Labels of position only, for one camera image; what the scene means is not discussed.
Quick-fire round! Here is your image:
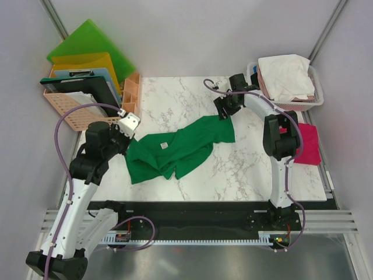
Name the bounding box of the yellow plastic folder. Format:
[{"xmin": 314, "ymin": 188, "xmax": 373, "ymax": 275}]
[{"xmin": 52, "ymin": 52, "xmax": 120, "ymax": 94}]

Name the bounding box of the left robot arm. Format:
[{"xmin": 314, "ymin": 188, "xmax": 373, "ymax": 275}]
[{"xmin": 26, "ymin": 121, "xmax": 134, "ymax": 279}]

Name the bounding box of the green plastic folder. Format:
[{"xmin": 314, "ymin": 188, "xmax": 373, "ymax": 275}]
[{"xmin": 47, "ymin": 19, "xmax": 136, "ymax": 81}]

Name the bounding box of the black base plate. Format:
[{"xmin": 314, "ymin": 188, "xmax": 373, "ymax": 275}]
[{"xmin": 88, "ymin": 201, "xmax": 301, "ymax": 240}]

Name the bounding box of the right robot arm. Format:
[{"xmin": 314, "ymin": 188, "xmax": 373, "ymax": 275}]
[{"xmin": 203, "ymin": 73, "xmax": 304, "ymax": 230}]

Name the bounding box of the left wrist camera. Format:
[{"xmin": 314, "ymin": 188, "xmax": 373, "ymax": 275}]
[{"xmin": 117, "ymin": 109, "xmax": 141, "ymax": 138}]

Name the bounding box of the peach file organizer basket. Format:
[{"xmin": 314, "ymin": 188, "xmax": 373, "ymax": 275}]
[{"xmin": 43, "ymin": 64, "xmax": 143, "ymax": 132}]

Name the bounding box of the white t shirt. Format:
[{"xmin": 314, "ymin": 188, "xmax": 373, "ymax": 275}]
[{"xmin": 257, "ymin": 54, "xmax": 315, "ymax": 102}]

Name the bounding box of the white laundry basket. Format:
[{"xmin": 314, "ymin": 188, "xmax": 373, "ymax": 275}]
[{"xmin": 247, "ymin": 61, "xmax": 324, "ymax": 111}]

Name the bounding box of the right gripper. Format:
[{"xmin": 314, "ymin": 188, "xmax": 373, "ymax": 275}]
[{"xmin": 213, "ymin": 91, "xmax": 242, "ymax": 121}]

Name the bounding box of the pink t shirt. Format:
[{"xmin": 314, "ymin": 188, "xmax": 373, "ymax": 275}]
[{"xmin": 256, "ymin": 68, "xmax": 315, "ymax": 102}]

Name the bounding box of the black binder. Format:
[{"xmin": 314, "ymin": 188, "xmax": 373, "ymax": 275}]
[{"xmin": 40, "ymin": 76, "xmax": 119, "ymax": 108}]

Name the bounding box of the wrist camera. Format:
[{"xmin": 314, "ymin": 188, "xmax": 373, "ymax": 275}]
[
  {"xmin": 213, "ymin": 79, "xmax": 230, "ymax": 92},
  {"xmin": 117, "ymin": 109, "xmax": 141, "ymax": 138}
]

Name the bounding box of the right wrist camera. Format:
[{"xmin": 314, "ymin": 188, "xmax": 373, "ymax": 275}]
[{"xmin": 213, "ymin": 79, "xmax": 230, "ymax": 92}]

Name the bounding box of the white cable duct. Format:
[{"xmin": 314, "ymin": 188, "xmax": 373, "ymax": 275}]
[{"xmin": 99, "ymin": 232, "xmax": 273, "ymax": 246}]

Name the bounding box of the green t shirt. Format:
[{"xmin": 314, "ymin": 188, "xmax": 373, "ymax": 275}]
[{"xmin": 125, "ymin": 115, "xmax": 235, "ymax": 184}]

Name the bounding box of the black t shirt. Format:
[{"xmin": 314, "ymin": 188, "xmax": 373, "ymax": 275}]
[{"xmin": 250, "ymin": 72, "xmax": 260, "ymax": 88}]

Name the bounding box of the blue clipboard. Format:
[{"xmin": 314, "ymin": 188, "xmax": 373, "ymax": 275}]
[{"xmin": 54, "ymin": 68, "xmax": 120, "ymax": 98}]

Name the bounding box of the red t shirt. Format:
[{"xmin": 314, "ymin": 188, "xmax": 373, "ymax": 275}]
[{"xmin": 294, "ymin": 123, "xmax": 321, "ymax": 166}]

